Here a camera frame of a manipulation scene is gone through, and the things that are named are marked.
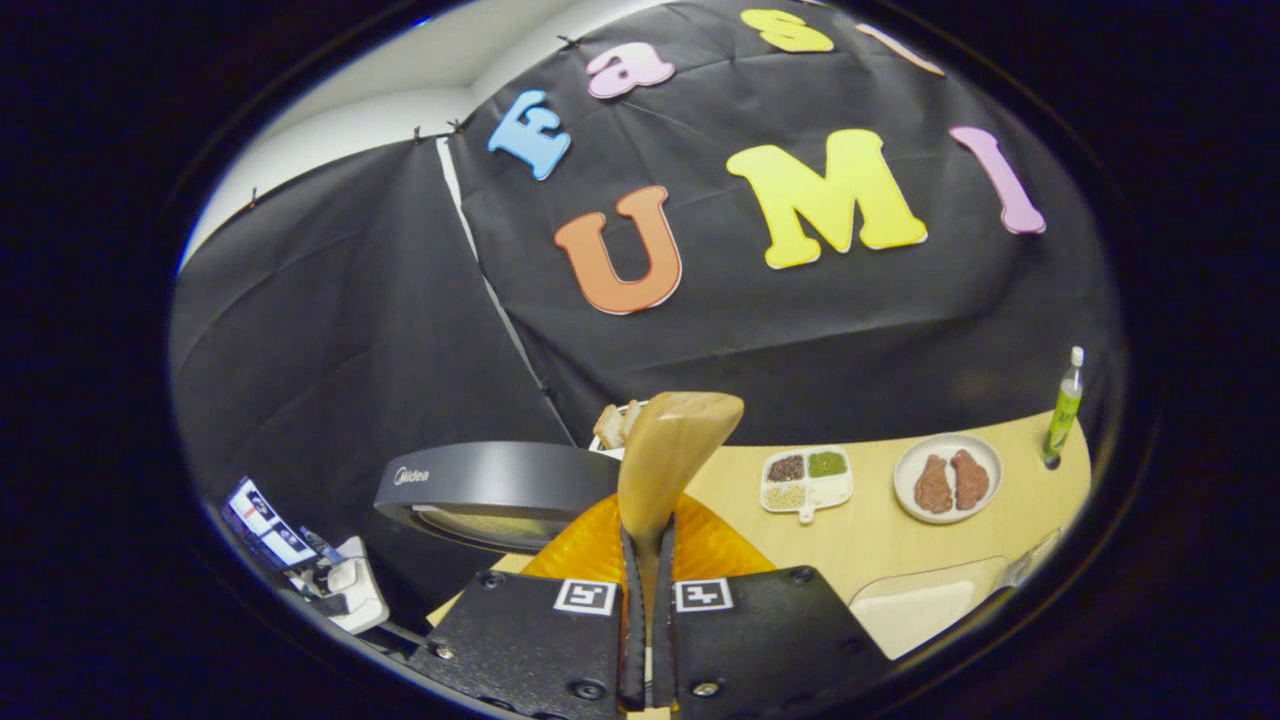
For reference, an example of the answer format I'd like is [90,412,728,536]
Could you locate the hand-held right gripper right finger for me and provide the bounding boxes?
[655,495,893,720]

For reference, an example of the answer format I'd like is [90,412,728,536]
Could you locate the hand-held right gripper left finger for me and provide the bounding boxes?
[410,492,648,720]

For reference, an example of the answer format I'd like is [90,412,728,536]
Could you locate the clear box of rice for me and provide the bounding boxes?
[850,557,1011,661]

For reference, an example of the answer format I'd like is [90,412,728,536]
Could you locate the dark grey rice cooker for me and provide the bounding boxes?
[375,442,622,557]

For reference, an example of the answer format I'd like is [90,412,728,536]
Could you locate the wooden spoon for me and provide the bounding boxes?
[617,392,746,641]

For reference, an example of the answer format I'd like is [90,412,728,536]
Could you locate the white divided grain dish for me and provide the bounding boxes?
[760,447,854,525]

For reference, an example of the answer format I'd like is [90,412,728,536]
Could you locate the white power strip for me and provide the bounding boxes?
[315,537,391,634]

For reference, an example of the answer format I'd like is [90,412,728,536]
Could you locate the brown meat piece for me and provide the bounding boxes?
[913,455,954,515]
[950,449,991,512]

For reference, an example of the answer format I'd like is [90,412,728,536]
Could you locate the toast slices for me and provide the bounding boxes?
[594,400,646,448]

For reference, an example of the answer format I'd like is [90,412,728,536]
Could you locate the white round plate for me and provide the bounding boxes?
[893,433,1003,525]

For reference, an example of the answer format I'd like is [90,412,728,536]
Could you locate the computer screen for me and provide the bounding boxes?
[222,478,323,569]

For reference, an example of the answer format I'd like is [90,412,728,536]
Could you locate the green tea bottle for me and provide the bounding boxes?
[1042,347,1086,469]

